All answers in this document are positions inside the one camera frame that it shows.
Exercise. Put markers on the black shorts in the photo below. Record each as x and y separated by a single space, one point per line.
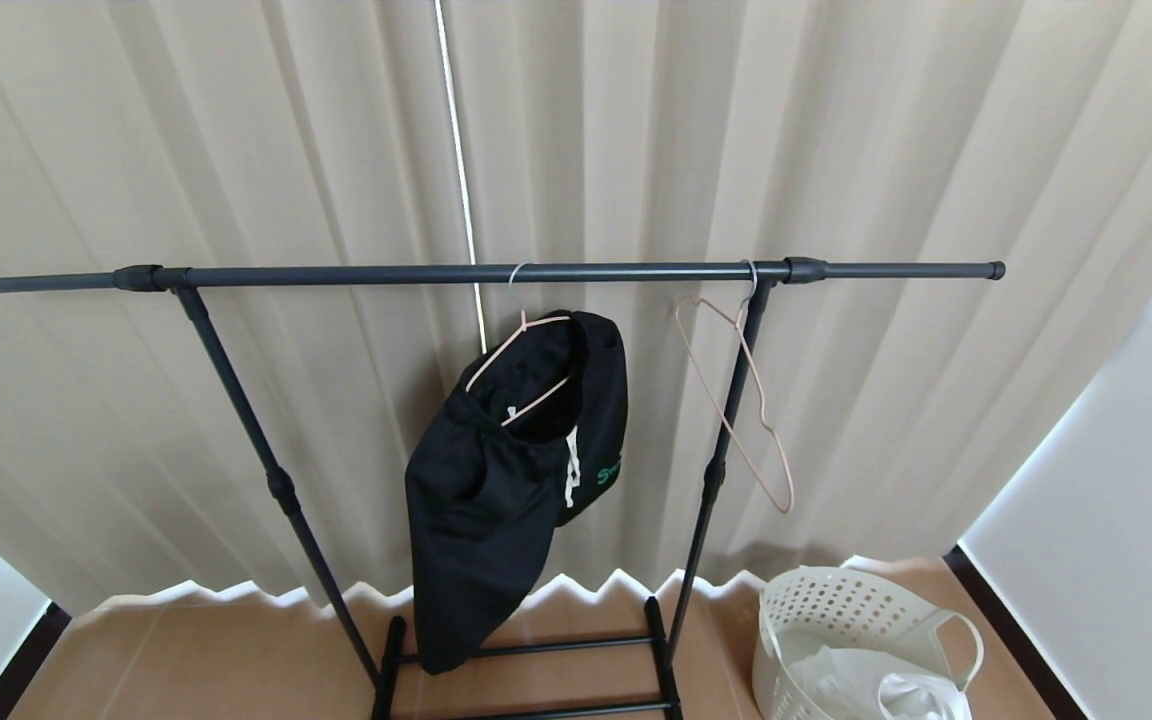
476 520

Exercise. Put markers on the pink clothes hanger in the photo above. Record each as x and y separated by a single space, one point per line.
711 395
501 350

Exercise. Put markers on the beige curtain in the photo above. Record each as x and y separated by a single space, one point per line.
236 130

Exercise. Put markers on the white garment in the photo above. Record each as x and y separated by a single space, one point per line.
836 685

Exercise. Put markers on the black clothes rack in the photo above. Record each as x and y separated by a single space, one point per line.
336 275

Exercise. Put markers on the white laundry basket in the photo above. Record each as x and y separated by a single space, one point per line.
816 605

